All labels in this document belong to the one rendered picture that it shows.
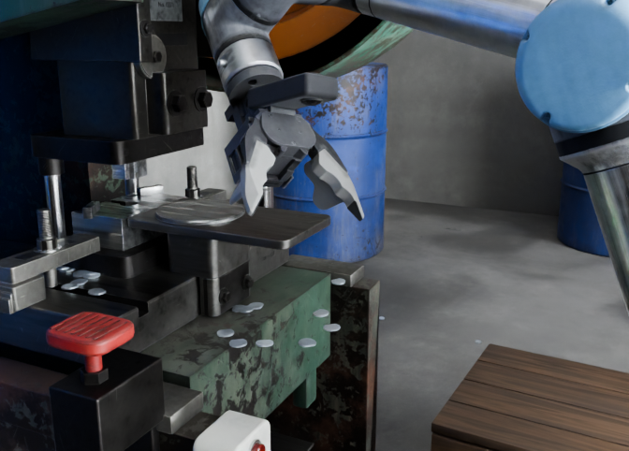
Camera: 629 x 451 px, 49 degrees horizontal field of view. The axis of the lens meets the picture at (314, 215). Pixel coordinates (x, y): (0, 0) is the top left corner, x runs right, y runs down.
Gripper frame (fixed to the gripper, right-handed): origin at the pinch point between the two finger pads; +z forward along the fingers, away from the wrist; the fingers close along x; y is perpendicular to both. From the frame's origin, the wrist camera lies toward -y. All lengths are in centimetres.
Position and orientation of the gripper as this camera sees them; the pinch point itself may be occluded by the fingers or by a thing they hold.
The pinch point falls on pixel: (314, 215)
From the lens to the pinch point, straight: 74.6
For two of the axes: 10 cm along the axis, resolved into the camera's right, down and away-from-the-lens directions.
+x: -7.9, -0.4, -6.1
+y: -5.3, 5.4, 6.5
